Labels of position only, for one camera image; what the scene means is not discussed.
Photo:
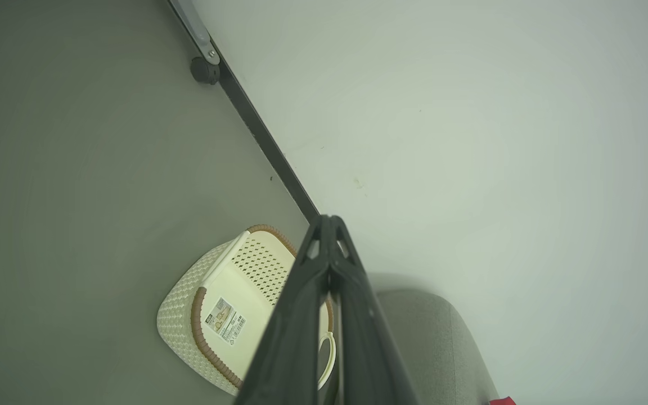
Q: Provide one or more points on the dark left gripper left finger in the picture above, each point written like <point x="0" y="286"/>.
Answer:
<point x="296" y="332"/>

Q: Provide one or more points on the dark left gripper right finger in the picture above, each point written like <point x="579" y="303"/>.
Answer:
<point x="366" y="337"/>

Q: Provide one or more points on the red Bulls basketball jersey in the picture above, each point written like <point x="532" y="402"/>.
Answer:
<point x="503" y="401"/>

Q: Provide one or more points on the grey fabric sofa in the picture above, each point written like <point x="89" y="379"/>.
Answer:
<point x="431" y="343"/>

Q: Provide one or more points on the white perforated laundry basket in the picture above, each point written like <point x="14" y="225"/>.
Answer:
<point x="228" y="275"/>

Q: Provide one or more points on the black baseboard strip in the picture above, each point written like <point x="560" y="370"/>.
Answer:
<point x="268" y="140"/>

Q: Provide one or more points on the black caster wheel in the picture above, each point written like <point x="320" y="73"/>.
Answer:
<point x="205" y="71"/>

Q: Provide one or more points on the grey metal partition leg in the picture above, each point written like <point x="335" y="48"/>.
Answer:
<point x="194" y="28"/>

